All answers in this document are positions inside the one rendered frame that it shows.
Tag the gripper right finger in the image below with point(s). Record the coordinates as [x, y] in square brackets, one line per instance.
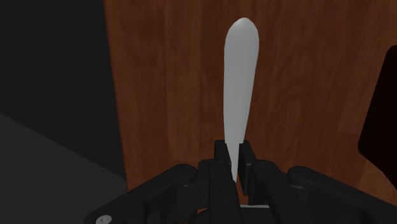
[279, 186]

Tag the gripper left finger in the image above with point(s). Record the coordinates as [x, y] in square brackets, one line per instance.
[214, 180]

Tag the black flat object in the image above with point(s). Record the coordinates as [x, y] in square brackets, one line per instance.
[380, 124]

